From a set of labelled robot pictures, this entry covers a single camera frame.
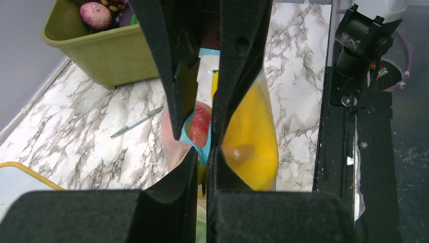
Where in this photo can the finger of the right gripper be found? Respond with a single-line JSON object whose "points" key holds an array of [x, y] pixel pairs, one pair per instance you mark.
{"points": [[173, 32], [244, 28]]}

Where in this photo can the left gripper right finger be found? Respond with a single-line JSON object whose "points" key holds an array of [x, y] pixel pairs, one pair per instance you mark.
{"points": [[238, 214]]}

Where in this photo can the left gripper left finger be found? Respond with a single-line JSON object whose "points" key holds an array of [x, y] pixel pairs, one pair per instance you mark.
{"points": [[164, 212]]}

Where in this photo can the clear zip top bag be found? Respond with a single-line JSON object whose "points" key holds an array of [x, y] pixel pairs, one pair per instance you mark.
{"points": [[208, 75]]}

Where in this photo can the pink peach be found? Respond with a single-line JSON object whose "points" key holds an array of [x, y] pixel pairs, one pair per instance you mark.
{"points": [[174, 150]]}

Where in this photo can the olive green plastic bin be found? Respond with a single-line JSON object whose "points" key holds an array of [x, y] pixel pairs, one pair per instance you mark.
{"points": [[111, 57]]}

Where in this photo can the pink purple onion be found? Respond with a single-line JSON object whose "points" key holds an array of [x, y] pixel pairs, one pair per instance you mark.
{"points": [[95, 15]]}

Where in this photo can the green white pen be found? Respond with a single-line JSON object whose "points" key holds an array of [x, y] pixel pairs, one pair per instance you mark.
{"points": [[140, 120]]}

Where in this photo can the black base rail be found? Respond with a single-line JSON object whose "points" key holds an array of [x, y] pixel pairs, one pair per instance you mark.
{"points": [[376, 161]]}

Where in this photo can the small whiteboard yellow frame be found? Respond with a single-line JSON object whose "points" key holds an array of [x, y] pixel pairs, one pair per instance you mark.
{"points": [[17, 180]]}

